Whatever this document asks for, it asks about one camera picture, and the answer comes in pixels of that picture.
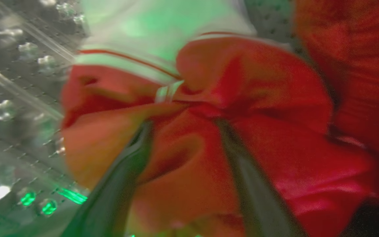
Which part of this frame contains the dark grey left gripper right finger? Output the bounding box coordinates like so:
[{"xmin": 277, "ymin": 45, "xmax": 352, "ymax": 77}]
[{"xmin": 216, "ymin": 119, "xmax": 308, "ymax": 237}]

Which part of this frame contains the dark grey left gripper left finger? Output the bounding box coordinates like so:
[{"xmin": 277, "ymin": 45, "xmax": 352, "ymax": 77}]
[{"xmin": 60, "ymin": 121, "xmax": 154, "ymax": 237}]

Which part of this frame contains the red garment with white trim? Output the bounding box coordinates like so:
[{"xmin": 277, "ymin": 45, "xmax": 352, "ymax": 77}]
[{"xmin": 60, "ymin": 0, "xmax": 379, "ymax": 237}]

